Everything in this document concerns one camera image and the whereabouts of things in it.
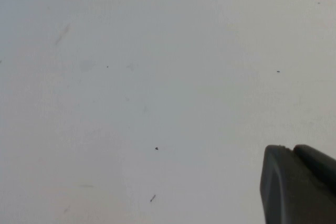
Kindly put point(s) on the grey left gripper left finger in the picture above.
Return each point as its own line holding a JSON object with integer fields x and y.
{"x": 283, "y": 190}

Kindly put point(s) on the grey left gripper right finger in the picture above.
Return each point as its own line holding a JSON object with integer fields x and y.
{"x": 319, "y": 166}

